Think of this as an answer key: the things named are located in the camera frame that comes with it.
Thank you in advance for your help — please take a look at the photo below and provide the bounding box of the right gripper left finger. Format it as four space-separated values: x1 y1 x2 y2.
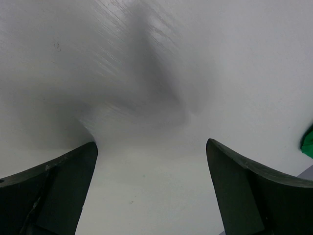
0 142 98 235

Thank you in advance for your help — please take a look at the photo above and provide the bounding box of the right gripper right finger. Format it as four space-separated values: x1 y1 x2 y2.
206 139 313 235

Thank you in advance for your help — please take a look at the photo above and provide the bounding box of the green t shirt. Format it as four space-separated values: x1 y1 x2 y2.
300 125 313 158

